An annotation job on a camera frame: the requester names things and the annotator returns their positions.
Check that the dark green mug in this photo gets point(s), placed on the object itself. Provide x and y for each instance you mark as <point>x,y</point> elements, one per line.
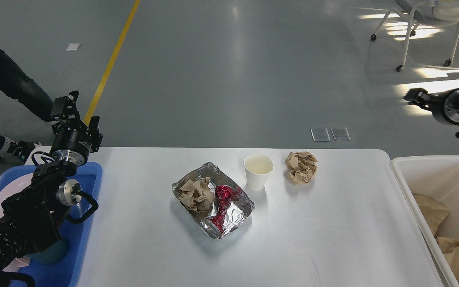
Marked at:
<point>52,254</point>

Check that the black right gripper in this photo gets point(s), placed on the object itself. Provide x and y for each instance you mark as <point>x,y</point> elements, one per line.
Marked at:
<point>444,106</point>

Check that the white paper cup left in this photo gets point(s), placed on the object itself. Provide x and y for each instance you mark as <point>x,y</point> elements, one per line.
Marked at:
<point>258,167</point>

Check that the person in dark clothes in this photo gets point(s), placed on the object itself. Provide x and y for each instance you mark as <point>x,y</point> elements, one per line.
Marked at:
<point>15,84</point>

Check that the clear floor plate right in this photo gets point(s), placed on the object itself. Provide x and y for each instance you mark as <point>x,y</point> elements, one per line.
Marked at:
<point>340,134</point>

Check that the aluminium foil tray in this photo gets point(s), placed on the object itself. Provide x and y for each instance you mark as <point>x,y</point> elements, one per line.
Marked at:
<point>214,201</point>

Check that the crumpled brown paper ball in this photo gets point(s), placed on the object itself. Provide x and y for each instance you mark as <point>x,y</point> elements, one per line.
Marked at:
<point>302,167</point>

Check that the crumpled brown paper in tray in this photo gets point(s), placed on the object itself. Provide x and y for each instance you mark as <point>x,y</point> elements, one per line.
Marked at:
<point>196,195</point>

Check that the brown paper bag front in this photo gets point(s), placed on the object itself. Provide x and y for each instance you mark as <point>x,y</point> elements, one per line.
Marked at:
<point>450,249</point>

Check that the brown paper bag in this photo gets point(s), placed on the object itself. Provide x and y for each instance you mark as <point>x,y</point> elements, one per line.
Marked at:
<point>433,212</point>
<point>450,249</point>

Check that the clear floor plate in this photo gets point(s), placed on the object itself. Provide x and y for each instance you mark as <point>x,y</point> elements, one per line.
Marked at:
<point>340,134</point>
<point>320,135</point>

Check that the pink plate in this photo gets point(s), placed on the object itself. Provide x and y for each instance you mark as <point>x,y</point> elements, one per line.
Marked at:
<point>14,187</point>

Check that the clear floor plate left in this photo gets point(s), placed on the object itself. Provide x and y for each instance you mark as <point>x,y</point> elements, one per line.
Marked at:
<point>320,135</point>

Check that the pink mug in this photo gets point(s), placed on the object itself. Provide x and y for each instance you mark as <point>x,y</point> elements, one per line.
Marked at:
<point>17,264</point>

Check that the white chair right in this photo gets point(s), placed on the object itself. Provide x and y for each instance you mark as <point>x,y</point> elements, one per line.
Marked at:
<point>432,13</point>

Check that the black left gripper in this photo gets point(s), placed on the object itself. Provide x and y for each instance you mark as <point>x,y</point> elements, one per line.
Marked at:
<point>74,143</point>

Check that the white plastic bin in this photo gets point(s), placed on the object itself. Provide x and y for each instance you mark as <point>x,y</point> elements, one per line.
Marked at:
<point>437,177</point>

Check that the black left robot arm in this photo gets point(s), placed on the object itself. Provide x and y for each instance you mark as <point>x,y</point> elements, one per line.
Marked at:
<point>32,218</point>

